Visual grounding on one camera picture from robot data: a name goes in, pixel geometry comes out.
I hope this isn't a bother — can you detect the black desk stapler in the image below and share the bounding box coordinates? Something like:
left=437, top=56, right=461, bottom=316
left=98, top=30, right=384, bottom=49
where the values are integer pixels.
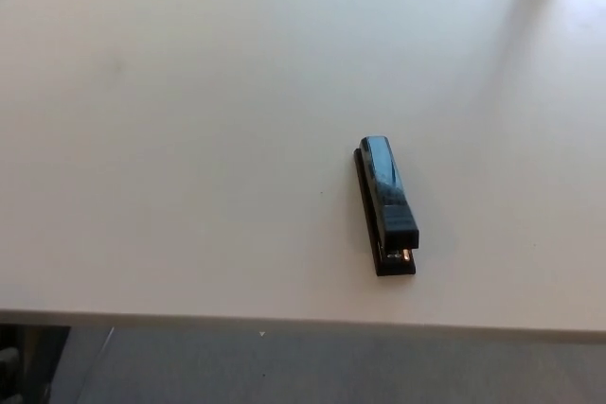
left=352, top=135, right=421, bottom=278

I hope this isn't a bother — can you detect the dark table leg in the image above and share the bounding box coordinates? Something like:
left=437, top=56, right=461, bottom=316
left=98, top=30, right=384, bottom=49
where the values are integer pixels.
left=0, top=323, right=72, bottom=404

